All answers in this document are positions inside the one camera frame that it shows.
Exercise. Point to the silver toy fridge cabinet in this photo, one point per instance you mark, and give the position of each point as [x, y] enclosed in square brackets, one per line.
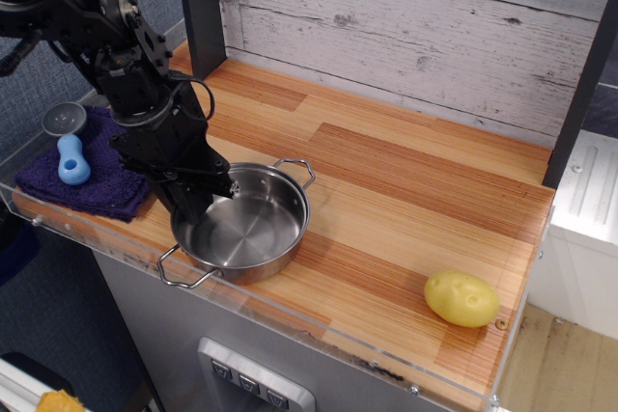
[202, 356]

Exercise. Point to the yellow toy potato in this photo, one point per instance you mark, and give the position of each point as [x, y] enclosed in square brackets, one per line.
[461, 299]

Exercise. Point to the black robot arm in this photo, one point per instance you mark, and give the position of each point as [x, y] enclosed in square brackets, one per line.
[111, 44]

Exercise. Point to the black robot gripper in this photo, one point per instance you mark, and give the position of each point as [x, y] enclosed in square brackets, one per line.
[170, 148]

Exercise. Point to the yellow object at corner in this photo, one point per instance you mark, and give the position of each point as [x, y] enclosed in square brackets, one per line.
[59, 401]

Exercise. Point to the stainless steel pot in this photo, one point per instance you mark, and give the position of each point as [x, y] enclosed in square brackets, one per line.
[254, 235]

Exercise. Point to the white rail bottom left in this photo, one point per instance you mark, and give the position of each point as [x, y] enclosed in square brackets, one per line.
[20, 390]

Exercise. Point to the purple folded cloth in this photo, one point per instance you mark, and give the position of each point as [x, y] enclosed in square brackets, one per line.
[110, 190]

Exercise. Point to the clear acrylic edge guard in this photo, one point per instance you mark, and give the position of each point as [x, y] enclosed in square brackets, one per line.
[355, 287]

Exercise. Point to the dark right shelf post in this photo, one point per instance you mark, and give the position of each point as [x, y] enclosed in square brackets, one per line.
[585, 89]

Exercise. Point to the white aluminium side unit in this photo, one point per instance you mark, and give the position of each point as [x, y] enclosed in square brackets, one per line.
[575, 277]

